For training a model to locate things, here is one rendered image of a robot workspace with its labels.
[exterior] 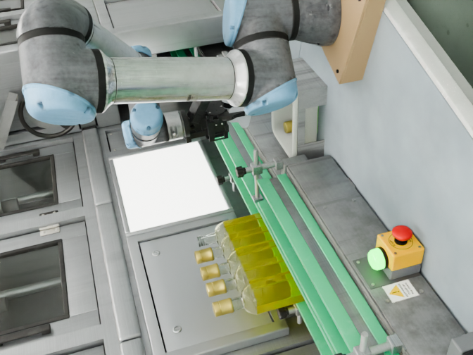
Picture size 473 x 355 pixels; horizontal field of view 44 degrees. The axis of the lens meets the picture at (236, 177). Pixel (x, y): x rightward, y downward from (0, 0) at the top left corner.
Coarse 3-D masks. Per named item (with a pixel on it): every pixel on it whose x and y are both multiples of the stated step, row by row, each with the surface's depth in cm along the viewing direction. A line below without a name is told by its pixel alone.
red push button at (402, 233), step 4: (396, 228) 116; (400, 228) 116; (404, 228) 116; (408, 228) 116; (392, 232) 116; (396, 232) 115; (400, 232) 115; (404, 232) 115; (408, 232) 115; (396, 236) 115; (400, 236) 114; (404, 236) 114; (408, 236) 114; (400, 240) 115; (404, 240) 114
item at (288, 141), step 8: (296, 104) 147; (272, 112) 166; (280, 112) 166; (288, 112) 167; (296, 112) 148; (272, 120) 168; (280, 120) 168; (288, 120) 169; (296, 120) 150; (272, 128) 169; (280, 128) 169; (296, 128) 152; (280, 136) 167; (288, 136) 166; (296, 136) 154; (288, 144) 163; (296, 144) 156; (288, 152) 160; (296, 152) 157
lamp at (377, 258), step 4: (376, 248) 119; (380, 248) 118; (372, 252) 117; (376, 252) 117; (380, 252) 117; (384, 252) 117; (368, 256) 118; (372, 256) 117; (376, 256) 116; (380, 256) 116; (384, 256) 116; (368, 260) 119; (372, 260) 117; (376, 260) 116; (380, 260) 116; (384, 260) 116; (388, 260) 116; (372, 264) 117; (376, 264) 116; (380, 264) 116; (384, 264) 117; (388, 264) 117; (376, 268) 117; (380, 268) 117; (384, 268) 118
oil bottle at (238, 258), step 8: (248, 248) 145; (256, 248) 145; (264, 248) 145; (272, 248) 145; (232, 256) 143; (240, 256) 143; (248, 256) 143; (256, 256) 143; (264, 256) 143; (272, 256) 143; (232, 264) 142; (240, 264) 141; (232, 272) 143
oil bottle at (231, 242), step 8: (240, 232) 150; (248, 232) 149; (256, 232) 149; (264, 232) 149; (224, 240) 148; (232, 240) 147; (240, 240) 147; (248, 240) 147; (256, 240) 147; (264, 240) 147; (272, 240) 148; (224, 248) 147; (232, 248) 146; (240, 248) 146; (224, 256) 148
